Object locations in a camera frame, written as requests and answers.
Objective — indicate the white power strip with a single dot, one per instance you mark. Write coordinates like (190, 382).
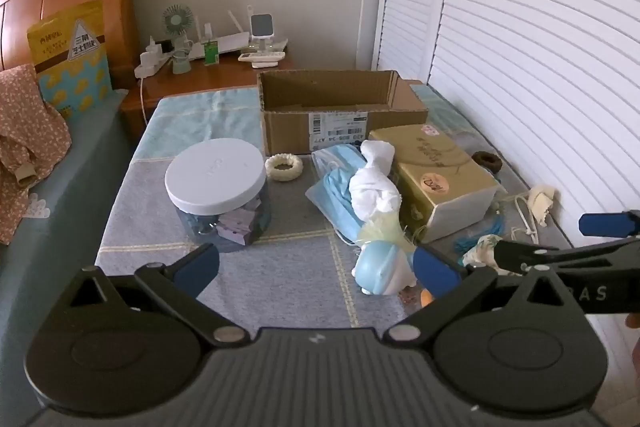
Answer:
(150, 62)

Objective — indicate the gold rectangular box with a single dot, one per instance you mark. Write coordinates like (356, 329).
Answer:
(440, 167)

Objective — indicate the small green bottle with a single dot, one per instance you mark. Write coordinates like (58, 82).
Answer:
(211, 53)

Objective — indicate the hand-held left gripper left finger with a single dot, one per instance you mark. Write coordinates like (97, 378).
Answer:
(200, 264)

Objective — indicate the long white remote control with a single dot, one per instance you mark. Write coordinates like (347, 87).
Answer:
(260, 56)

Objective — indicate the wide white louvered door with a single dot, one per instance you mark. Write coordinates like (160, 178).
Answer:
(540, 57)

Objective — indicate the stack of blue face masks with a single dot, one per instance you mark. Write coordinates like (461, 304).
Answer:
(335, 192)

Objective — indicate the pale yellow fluffy tuft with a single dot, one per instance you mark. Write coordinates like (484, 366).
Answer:
(385, 229)

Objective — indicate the brown cardboard box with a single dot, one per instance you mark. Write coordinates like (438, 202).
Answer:
(285, 132)

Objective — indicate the clear jar with white lid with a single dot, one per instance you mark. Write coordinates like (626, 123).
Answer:
(215, 177)

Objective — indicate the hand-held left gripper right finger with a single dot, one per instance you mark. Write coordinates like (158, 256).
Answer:
(435, 272)

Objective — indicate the short white remote control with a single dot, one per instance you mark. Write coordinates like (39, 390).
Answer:
(265, 64)

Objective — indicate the cream scrunchie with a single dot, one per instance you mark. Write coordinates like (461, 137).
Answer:
(295, 172)

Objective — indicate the small orange item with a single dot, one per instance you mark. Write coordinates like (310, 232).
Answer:
(426, 298)

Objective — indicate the white router with antennas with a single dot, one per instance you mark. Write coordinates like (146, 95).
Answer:
(225, 46)

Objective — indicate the knotted white cloth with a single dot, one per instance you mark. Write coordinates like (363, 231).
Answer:
(370, 192)

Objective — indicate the wooden nightstand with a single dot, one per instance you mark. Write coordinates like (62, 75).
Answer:
(210, 77)

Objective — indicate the blue tassel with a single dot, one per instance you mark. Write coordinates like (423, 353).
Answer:
(492, 223)

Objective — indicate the pink floral garment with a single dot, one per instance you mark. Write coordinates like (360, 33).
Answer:
(25, 132)

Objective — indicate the small screen on stand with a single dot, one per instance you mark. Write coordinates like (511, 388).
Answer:
(262, 27)

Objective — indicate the small green desk fan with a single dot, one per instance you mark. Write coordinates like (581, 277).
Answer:
(176, 21)

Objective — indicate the brown scrunchie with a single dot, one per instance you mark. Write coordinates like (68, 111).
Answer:
(495, 164)

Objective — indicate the white cloud-shaped item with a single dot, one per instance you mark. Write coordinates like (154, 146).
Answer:
(39, 207)

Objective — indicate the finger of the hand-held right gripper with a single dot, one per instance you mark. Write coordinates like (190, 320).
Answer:
(515, 257)
(607, 224)

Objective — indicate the yellow and blue bag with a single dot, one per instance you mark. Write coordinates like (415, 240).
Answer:
(65, 57)

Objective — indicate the light blue whale toy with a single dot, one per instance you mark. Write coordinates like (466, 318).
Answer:
(380, 267)

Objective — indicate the teal bed sheet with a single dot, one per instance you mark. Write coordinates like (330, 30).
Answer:
(65, 217)

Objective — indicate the cream cloth bundle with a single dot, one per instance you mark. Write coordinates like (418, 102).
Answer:
(540, 202)

